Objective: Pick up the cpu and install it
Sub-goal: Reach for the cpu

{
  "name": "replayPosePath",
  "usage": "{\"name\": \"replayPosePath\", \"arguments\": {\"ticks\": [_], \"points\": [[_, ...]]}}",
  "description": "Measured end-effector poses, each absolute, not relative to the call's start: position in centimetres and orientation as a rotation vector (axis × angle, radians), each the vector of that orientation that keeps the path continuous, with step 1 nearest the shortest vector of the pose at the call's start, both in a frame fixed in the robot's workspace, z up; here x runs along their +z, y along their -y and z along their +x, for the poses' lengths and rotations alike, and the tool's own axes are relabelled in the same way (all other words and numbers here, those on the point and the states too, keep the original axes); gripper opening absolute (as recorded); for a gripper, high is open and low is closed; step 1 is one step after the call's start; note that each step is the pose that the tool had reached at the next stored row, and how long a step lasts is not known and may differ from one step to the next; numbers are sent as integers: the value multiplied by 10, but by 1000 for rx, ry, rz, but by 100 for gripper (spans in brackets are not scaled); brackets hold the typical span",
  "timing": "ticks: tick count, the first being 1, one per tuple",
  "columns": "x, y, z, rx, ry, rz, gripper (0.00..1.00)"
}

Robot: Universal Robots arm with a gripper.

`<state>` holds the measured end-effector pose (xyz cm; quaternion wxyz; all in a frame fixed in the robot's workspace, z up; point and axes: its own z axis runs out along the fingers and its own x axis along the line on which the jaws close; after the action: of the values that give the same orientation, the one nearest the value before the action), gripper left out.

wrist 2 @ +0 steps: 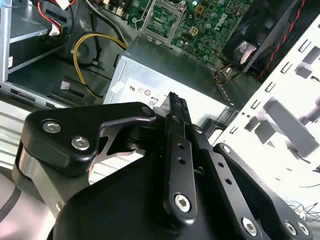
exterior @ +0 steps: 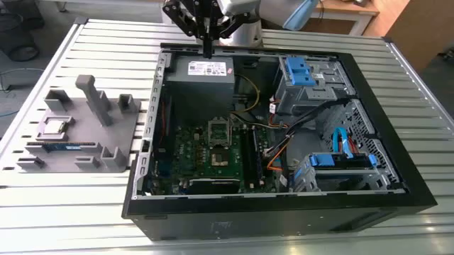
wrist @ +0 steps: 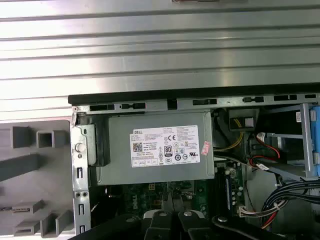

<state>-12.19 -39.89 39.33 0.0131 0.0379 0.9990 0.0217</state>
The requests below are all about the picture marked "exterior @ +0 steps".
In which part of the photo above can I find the blue RAM stick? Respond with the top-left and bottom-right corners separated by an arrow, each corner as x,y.
30,142 -> 95,152

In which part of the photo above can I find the orange wire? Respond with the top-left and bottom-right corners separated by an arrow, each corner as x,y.
266,143 -> 293,172

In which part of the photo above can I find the metal locking lever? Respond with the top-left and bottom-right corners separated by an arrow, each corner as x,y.
229,114 -> 235,149

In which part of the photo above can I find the pale floor cable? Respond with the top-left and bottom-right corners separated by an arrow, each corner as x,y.
0,67 -> 46,92

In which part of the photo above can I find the grey parts rack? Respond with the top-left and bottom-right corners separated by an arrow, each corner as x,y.
15,74 -> 143,174

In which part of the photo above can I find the hard disk in blue carrier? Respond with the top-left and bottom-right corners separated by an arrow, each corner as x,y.
309,153 -> 378,169

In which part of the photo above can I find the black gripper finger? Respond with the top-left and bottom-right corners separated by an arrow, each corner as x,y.
162,0 -> 211,59
210,0 -> 250,59

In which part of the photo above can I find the black graphics card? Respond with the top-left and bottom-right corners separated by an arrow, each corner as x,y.
187,177 -> 242,194

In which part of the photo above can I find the yellow wire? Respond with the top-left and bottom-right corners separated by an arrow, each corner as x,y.
233,74 -> 262,114

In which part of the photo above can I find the red wire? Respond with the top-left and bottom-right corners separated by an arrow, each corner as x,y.
349,135 -> 361,155

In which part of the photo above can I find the wooden cabinet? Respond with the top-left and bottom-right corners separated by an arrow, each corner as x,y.
363,0 -> 454,75

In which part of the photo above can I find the metal optical drive cage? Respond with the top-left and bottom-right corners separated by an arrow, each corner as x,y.
275,55 -> 355,115

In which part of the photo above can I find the metal socket cover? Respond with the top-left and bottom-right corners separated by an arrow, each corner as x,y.
207,118 -> 234,148

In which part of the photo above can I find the wooden desk white frame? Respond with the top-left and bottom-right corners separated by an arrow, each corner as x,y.
265,0 -> 381,37

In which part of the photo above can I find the black PC case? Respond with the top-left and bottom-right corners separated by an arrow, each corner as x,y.
122,42 -> 438,242

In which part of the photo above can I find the black cable bundle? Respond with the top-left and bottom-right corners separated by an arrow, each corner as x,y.
265,98 -> 353,157

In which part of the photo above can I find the CPU socket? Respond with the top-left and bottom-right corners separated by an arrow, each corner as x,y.
208,148 -> 233,168

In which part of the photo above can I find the green motherboard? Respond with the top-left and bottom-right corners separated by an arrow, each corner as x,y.
148,116 -> 281,194

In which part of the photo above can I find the blue wire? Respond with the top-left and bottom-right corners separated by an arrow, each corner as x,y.
333,127 -> 355,160

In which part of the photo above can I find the metal disk bay cage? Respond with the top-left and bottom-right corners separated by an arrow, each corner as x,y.
290,154 -> 405,193

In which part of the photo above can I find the blue plastic drive latch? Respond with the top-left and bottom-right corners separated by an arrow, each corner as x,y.
286,57 -> 317,87

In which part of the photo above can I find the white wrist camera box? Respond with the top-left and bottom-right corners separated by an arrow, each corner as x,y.
222,0 -> 249,15

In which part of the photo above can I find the grey power supply unit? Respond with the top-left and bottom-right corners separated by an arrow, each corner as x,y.
164,56 -> 237,119

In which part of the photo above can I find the silver CPU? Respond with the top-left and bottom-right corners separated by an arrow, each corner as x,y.
44,120 -> 68,133

